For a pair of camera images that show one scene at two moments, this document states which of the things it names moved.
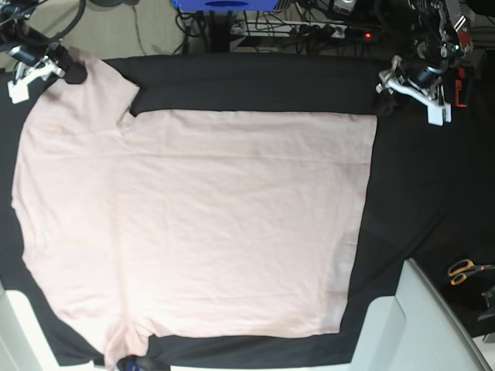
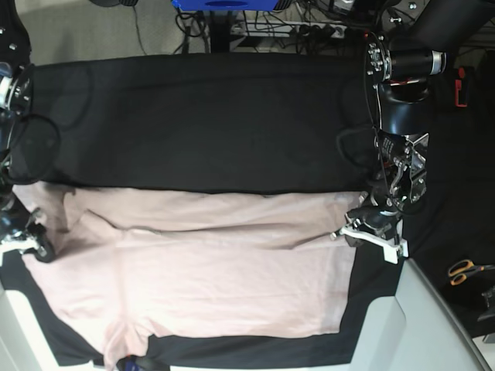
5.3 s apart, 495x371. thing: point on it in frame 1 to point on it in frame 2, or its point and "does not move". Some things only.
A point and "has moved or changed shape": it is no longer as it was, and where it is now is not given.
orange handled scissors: (459, 270) does not move
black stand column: (220, 31) does not move
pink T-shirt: (186, 223) has moved or changed shape
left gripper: (30, 54) to (18, 220)
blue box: (226, 5) does not move
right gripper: (384, 103) to (382, 222)
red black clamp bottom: (138, 363) does not move
